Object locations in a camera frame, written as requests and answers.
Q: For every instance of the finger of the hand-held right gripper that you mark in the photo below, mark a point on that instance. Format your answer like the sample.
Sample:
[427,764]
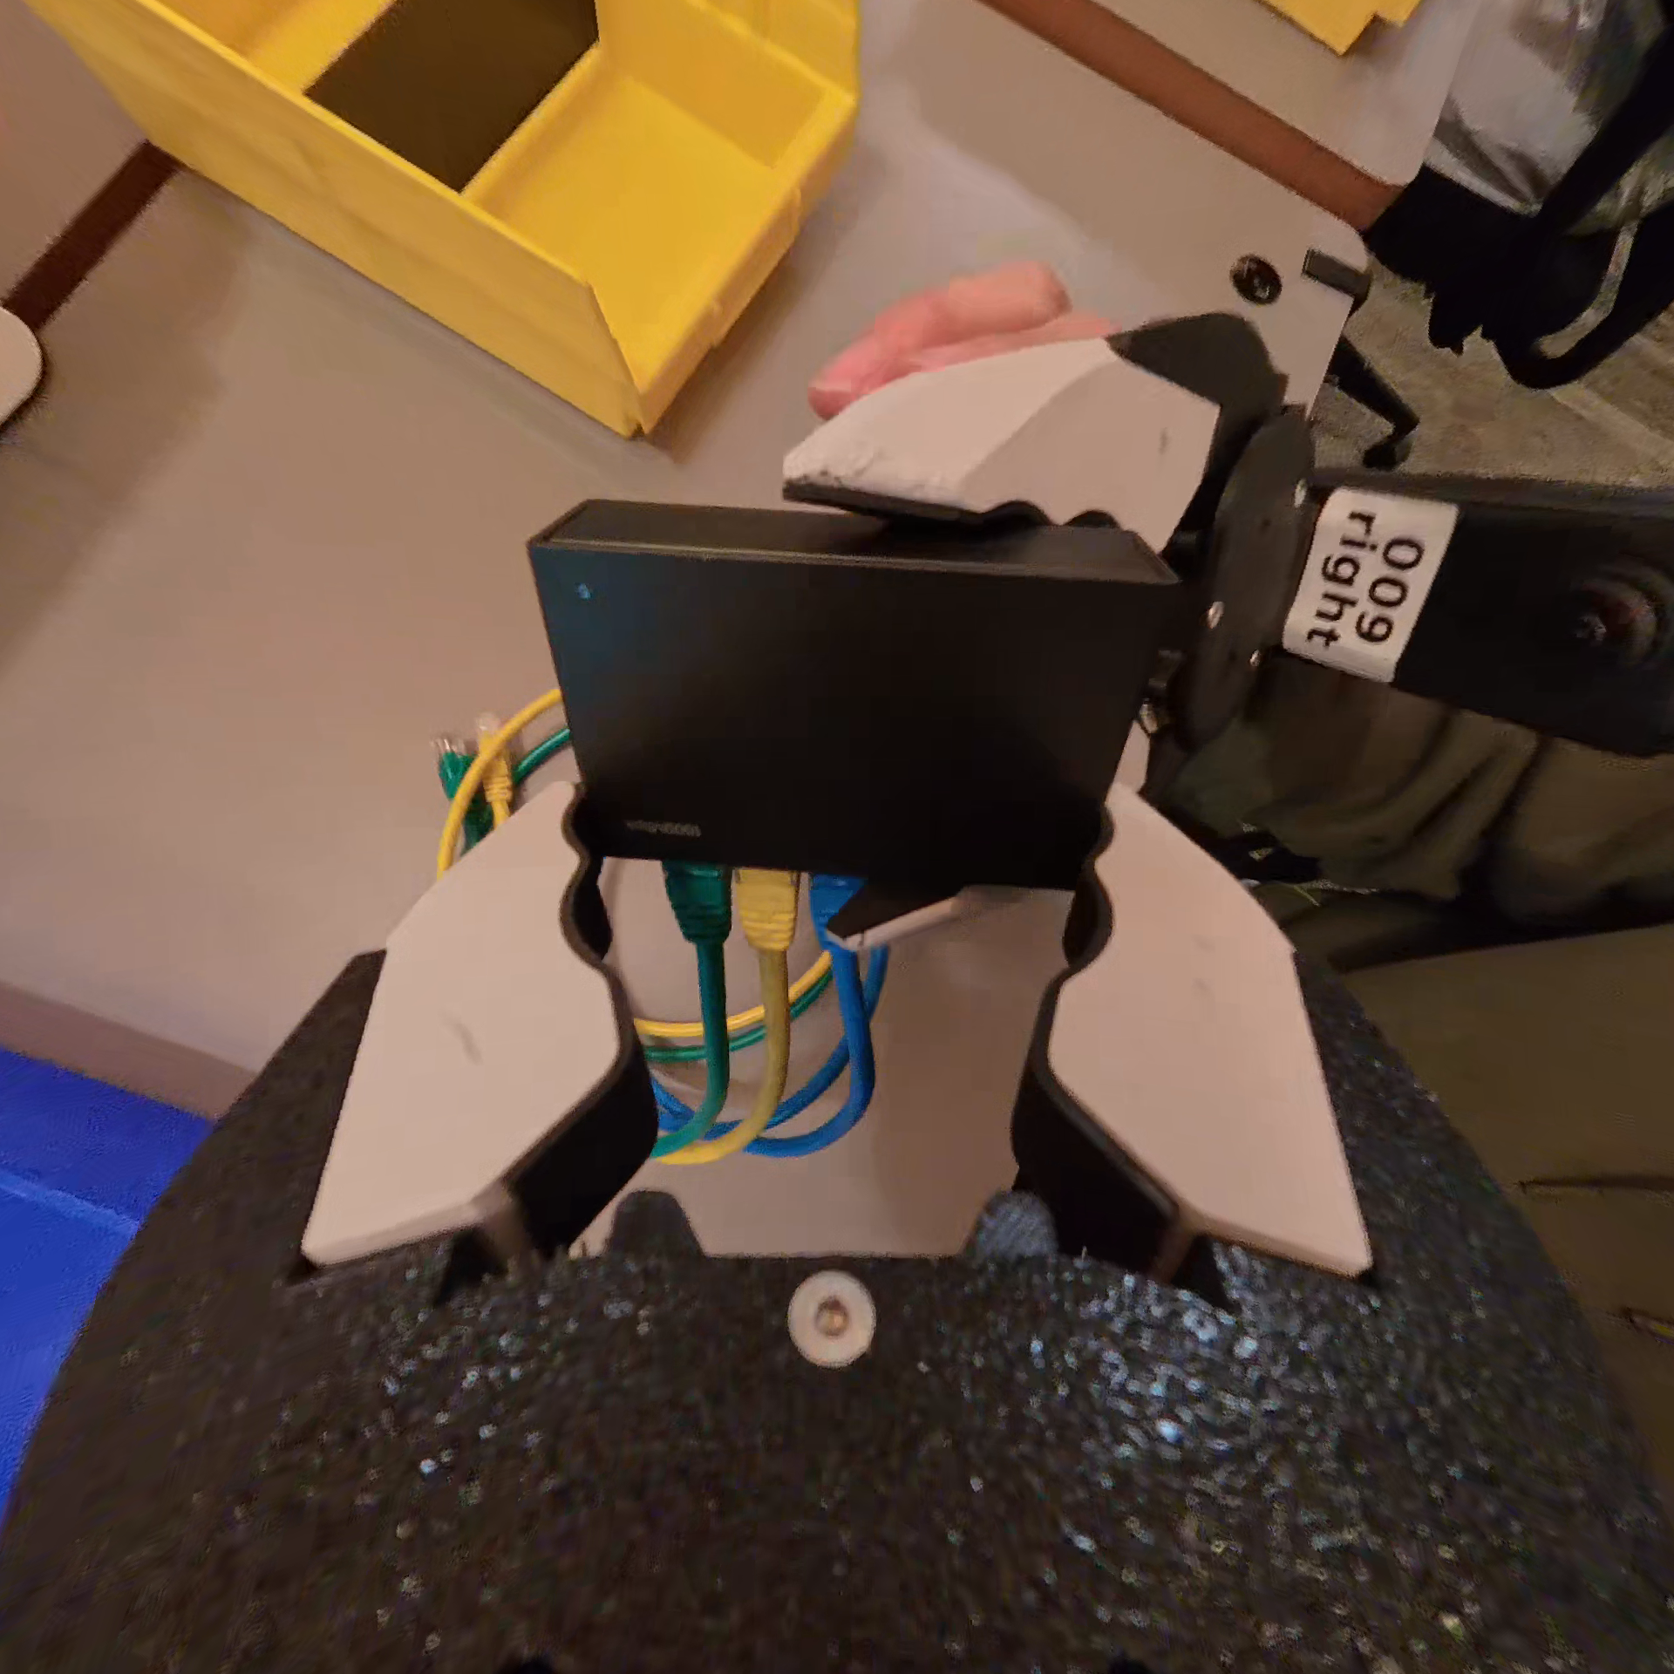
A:
[901,920]
[1021,420]

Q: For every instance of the black office chair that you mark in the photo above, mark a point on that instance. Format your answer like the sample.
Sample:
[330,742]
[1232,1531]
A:
[1569,302]

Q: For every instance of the person's olive clothing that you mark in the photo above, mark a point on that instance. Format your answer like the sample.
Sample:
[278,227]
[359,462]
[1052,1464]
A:
[1439,810]

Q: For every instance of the grey jacket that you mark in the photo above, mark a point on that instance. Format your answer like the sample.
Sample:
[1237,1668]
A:
[1520,102]

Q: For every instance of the blue plastic bin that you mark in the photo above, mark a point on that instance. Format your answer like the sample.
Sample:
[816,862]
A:
[80,1179]

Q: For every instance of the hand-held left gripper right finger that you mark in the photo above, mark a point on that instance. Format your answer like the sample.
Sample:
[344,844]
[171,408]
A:
[1202,1046]

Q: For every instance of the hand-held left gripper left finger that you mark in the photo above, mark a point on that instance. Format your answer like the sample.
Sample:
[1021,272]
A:
[459,1046]

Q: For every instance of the person's right hand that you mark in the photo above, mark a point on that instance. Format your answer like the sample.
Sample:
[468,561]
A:
[941,325]

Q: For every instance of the black network switch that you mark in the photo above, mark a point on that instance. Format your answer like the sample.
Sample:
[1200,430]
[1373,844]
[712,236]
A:
[850,681]

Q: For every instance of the yellow plastic bin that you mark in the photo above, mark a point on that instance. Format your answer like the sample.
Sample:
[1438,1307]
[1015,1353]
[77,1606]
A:
[394,196]
[1336,17]

